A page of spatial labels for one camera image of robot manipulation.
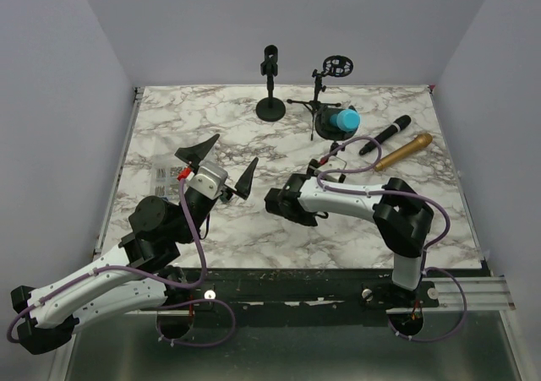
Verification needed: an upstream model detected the black round-base microphone stand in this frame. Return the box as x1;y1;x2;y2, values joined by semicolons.
256;45;286;122

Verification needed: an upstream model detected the teal microphone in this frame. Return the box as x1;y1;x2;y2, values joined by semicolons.
314;106;361;141

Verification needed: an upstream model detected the black handheld microphone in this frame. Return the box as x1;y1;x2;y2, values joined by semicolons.
358;115;412;155

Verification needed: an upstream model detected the black shock mount tripod stand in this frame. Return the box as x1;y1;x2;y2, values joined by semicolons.
286;55;354;140

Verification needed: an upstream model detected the gold microphone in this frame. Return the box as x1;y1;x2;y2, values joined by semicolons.
374;133;433;171

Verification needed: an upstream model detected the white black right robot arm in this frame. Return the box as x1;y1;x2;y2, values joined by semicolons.
265;173;434;307

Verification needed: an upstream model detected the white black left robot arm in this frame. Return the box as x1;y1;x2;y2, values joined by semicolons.
6;134;259;355

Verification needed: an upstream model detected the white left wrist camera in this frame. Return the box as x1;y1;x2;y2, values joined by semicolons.
188;161;228;199

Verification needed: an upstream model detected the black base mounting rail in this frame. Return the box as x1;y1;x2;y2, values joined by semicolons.
164;269;439;328

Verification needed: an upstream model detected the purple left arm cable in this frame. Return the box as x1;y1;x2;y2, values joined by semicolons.
8;177;238;348

